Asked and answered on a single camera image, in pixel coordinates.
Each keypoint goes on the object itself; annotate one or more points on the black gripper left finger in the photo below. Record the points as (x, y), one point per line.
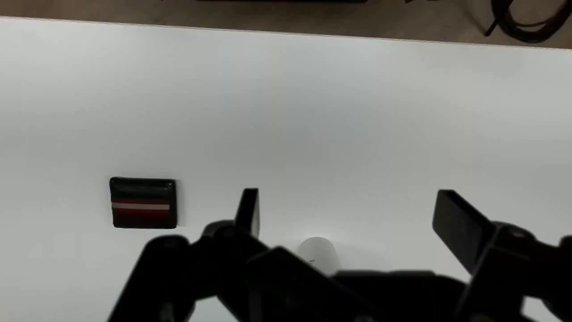
(179, 274)

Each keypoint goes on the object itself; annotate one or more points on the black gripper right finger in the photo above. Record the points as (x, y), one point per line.
(512, 269)

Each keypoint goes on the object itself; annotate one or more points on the black eraser with red stripe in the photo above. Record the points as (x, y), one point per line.
(143, 203)

